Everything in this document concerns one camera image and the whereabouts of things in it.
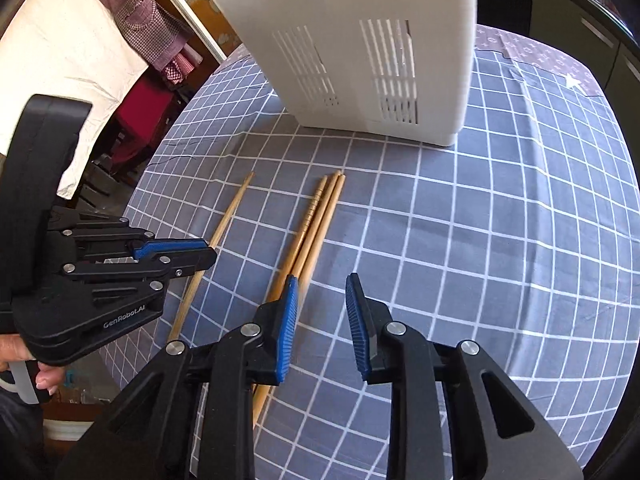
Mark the plain wooden chopstick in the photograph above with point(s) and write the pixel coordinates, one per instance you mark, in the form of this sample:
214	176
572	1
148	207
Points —
325	220
316	220
234	210

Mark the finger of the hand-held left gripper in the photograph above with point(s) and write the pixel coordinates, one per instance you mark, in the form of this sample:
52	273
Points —
195	264
170	247

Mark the blue checked tablecloth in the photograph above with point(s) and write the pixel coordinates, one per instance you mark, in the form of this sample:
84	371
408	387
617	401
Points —
450	235

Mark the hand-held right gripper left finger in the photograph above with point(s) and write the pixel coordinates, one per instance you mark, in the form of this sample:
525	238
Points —
287	330

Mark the purple checkered apron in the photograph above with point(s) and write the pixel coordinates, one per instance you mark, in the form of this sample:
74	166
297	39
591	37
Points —
145	15

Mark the red chair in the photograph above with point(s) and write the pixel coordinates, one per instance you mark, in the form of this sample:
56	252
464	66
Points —
145	115

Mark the sliding glass door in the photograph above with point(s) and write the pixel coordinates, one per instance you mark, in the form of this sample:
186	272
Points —
185	5

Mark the green base cabinets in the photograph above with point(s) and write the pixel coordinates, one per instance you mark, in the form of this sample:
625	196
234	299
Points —
590	20

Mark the person's left hand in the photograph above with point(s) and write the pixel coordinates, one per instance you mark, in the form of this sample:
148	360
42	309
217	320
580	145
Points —
50	377

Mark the white hanging sheet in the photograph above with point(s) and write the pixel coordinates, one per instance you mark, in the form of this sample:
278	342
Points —
65	50

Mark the white plastic utensil holder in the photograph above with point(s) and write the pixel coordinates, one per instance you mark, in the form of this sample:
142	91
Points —
340	5

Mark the grooved wooden chopstick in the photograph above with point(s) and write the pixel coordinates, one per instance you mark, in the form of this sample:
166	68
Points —
306	220

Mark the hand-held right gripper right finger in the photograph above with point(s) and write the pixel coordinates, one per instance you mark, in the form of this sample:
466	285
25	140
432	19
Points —
356	320

